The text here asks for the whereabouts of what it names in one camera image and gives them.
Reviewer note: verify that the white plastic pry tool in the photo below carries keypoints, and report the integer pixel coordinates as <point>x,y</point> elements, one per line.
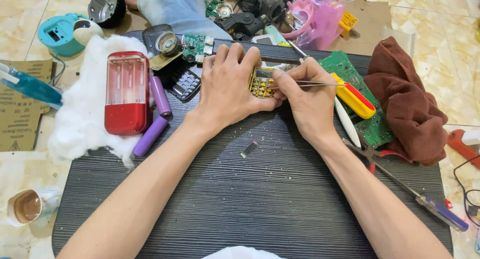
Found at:
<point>347,122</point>

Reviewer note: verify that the person's leg in jeans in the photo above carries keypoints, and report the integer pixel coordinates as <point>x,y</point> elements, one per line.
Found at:
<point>180,10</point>

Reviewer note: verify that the blue spray bottle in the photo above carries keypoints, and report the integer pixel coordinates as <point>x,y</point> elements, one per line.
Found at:
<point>32,88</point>

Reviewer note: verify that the black housing with metal disc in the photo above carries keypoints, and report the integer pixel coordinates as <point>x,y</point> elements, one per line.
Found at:
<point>161,40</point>

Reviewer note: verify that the brown towel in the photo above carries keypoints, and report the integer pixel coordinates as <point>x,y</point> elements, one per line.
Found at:
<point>407,101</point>

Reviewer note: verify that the orange tool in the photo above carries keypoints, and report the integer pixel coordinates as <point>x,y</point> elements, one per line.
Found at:
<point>461,148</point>

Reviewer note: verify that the brown sandpaper sheet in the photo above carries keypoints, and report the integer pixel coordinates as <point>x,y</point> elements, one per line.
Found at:
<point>17,120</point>

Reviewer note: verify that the white device with screen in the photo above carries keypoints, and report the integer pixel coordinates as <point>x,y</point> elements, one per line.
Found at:
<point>264,40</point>

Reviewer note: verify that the pink plastic bag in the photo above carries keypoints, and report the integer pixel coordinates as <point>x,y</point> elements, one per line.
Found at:
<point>322,21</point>

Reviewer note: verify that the black phone keypad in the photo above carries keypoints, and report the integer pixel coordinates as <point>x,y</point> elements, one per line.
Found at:
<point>185,84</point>

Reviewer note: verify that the teal and white device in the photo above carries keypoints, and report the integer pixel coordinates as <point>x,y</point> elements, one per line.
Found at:
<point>62,34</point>

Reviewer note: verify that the metal tweezers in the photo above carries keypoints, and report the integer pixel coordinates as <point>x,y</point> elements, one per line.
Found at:
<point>318,83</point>

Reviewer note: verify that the white cotton wad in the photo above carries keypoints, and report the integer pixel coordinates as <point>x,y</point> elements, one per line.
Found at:
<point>80,116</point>

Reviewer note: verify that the small green circuit board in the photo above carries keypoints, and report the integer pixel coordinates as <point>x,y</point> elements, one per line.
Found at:
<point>197,47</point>

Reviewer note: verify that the person's white shirt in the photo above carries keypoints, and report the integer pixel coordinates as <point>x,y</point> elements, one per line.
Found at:
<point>242,253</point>

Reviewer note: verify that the heap of black motor parts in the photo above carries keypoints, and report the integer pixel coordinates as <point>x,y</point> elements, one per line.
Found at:
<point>258,8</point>

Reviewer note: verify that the brown cardboard sheet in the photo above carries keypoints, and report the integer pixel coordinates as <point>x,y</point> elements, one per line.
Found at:
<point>369,25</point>

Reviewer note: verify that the white small box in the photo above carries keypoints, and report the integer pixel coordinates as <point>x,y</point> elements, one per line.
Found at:
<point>471,138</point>

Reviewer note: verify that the gold phone keypad housing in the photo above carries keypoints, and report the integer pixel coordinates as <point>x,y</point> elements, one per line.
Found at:
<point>261,86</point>

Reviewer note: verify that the green board with round speaker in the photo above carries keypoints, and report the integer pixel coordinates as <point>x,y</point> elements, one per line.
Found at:
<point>219,8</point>

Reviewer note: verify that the small clear glass piece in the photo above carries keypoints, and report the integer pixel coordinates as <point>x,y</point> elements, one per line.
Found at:
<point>249,149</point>

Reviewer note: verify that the red power bank case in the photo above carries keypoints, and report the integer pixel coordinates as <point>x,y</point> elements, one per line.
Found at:
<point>127,98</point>

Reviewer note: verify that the person's left hand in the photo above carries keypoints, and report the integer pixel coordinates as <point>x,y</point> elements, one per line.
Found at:
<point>225,90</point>

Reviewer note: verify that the yellow plastic part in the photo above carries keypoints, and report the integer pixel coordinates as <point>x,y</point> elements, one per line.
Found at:
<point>348,21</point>

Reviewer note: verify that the black rubber wheel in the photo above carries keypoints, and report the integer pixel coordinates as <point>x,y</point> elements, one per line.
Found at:
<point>107,8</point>

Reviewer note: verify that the clear plastic piece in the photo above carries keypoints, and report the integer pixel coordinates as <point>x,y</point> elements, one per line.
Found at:
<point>403,38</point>

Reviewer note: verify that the large green circuit board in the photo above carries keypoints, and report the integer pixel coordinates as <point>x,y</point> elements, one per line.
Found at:
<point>375,129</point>

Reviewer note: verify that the paper cup with brown liquid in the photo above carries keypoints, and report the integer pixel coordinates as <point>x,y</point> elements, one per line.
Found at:
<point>28,206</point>

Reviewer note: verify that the purple cylindrical battery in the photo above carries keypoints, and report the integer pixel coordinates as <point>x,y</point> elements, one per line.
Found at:
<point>150,136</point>
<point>160,96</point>

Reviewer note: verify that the person's right hand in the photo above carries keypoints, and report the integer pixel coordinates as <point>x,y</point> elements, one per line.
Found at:
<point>313,105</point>

